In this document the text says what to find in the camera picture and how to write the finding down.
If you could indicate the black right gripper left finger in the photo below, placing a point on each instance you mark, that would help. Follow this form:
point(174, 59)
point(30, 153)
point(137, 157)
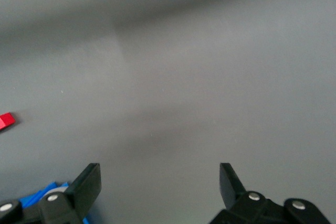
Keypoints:
point(78, 192)

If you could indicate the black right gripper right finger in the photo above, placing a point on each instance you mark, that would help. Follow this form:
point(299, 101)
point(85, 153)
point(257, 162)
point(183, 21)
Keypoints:
point(249, 208)

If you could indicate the small red cube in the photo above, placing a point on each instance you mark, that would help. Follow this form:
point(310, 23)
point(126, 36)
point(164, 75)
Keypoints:
point(5, 121)

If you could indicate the blue plastic storage bin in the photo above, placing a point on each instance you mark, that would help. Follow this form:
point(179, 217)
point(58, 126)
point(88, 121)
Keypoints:
point(31, 199)

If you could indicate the grey table mat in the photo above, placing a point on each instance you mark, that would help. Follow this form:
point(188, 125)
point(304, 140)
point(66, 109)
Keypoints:
point(168, 77)

